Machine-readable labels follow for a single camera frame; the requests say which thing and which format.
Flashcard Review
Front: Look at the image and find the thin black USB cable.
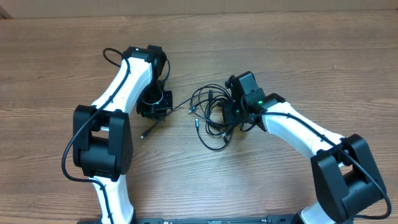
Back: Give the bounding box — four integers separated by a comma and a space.
139, 90, 215, 139

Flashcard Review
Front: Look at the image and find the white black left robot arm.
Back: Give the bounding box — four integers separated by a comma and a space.
66, 45, 173, 223

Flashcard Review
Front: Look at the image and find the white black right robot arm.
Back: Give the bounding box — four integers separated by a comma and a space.
230, 90, 392, 223

